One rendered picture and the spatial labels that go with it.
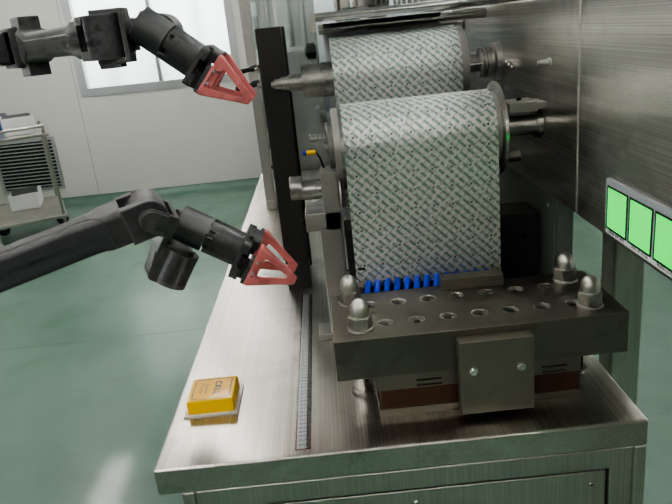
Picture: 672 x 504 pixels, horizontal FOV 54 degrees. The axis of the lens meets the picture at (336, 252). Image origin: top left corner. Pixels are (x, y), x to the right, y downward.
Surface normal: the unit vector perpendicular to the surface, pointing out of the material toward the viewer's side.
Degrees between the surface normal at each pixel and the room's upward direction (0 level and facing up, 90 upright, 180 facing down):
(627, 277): 90
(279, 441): 0
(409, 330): 0
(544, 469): 90
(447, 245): 90
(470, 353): 90
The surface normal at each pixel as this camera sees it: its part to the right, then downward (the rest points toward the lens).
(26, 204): 0.30, 0.28
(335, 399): -0.10, -0.94
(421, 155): 0.04, 0.33
